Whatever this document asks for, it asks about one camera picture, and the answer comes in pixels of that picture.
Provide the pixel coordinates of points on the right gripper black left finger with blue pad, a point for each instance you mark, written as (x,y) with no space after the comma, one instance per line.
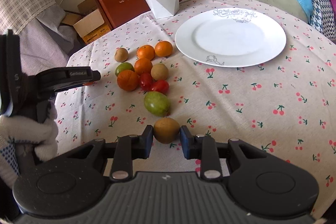
(127,149)

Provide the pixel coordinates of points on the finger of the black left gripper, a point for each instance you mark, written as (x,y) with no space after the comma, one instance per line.
(95,77)

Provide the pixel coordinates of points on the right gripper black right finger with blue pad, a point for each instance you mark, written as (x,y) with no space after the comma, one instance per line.
(203,148)

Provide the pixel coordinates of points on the dark orange fruit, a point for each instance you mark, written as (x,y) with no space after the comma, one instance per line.
(128,80)

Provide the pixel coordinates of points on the large green mango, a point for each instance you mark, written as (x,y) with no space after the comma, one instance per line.
(157,104)

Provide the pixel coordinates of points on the white gloved hand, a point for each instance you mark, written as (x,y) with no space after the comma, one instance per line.
(22,130)

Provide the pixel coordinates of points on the small green lime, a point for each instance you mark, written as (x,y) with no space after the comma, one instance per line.
(123,67)

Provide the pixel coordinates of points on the small brown kiwi fruit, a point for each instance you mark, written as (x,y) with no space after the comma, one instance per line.
(121,55)

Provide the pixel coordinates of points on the cardboard box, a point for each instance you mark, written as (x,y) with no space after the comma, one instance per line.
(89,23)

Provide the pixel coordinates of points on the orange mandarin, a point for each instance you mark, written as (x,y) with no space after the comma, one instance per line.
(163,49)
(146,51)
(143,65)

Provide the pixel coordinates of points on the red cherry tomato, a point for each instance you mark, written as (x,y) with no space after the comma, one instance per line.
(161,86)
(145,81)

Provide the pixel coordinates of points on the white geometric plant pot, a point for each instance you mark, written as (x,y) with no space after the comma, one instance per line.
(163,8)

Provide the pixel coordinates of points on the white ceramic plate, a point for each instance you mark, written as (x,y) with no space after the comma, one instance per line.
(231,38)

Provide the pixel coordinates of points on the houndstooth sofa cover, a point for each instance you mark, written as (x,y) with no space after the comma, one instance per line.
(322,18)

